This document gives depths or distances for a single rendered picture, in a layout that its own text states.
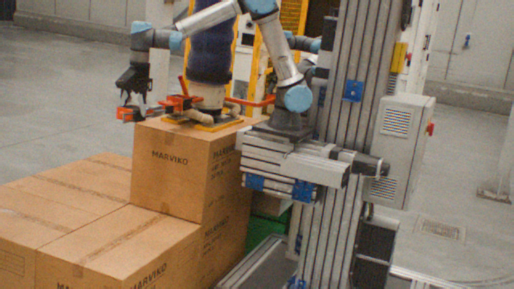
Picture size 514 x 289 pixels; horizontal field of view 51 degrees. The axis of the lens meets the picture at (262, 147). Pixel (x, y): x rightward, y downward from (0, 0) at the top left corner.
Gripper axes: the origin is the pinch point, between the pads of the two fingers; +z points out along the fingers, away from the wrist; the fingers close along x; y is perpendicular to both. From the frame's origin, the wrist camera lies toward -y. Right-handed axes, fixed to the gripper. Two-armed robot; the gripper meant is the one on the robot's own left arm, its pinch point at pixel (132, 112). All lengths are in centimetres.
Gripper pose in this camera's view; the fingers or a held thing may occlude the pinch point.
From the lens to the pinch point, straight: 220.5
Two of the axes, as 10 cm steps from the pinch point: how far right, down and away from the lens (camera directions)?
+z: -1.3, 9.6, 2.6
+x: -9.1, -2.2, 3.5
